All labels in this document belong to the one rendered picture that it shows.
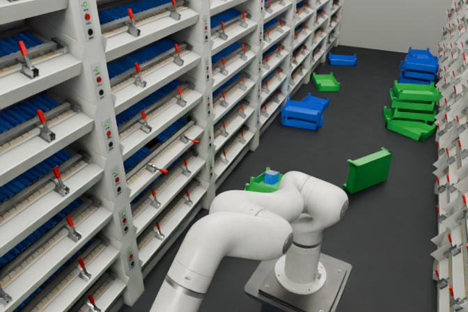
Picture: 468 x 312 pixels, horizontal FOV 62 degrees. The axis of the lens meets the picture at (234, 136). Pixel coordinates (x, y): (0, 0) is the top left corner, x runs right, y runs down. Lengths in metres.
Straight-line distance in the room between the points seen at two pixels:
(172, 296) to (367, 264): 1.39
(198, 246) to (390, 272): 1.40
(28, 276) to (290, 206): 0.80
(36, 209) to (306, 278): 0.92
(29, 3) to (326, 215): 1.00
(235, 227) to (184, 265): 0.13
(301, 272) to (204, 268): 0.70
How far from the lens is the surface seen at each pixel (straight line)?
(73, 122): 1.29
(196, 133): 1.93
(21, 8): 1.11
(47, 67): 1.19
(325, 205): 1.24
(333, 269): 1.60
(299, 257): 1.42
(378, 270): 2.07
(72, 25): 1.22
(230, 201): 0.97
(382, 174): 2.62
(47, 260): 1.39
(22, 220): 1.26
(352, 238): 2.19
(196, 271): 0.82
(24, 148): 1.20
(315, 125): 3.10
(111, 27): 1.42
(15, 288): 1.35
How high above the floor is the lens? 1.47
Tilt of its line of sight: 30 degrees down
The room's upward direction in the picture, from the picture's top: straight up
